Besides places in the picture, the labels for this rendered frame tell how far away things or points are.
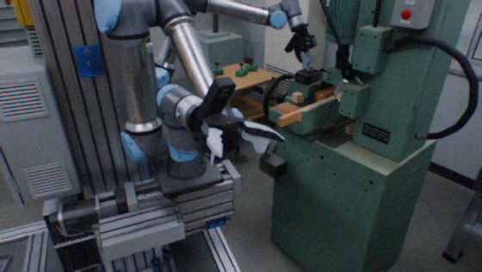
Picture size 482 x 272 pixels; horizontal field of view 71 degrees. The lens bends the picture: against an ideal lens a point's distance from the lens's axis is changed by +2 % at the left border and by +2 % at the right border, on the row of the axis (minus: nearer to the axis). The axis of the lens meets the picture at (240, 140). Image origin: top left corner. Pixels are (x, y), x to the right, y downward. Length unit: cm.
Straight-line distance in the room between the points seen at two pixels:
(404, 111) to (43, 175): 130
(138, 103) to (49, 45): 32
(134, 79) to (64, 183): 51
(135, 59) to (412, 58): 92
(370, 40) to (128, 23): 80
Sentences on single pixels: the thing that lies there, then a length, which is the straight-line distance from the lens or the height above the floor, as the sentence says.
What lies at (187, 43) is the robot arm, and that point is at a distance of 98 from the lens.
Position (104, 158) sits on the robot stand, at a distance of 136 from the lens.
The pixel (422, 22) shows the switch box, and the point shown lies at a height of 134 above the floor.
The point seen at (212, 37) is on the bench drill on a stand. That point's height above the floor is 72.
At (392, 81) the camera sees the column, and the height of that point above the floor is 112.
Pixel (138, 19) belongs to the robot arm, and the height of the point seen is 138.
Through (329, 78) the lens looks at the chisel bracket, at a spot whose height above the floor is 102.
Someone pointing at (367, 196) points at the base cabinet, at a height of 67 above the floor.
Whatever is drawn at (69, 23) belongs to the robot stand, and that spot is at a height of 135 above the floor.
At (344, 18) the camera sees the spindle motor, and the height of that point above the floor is 130.
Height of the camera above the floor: 155
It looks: 30 degrees down
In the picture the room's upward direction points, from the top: straight up
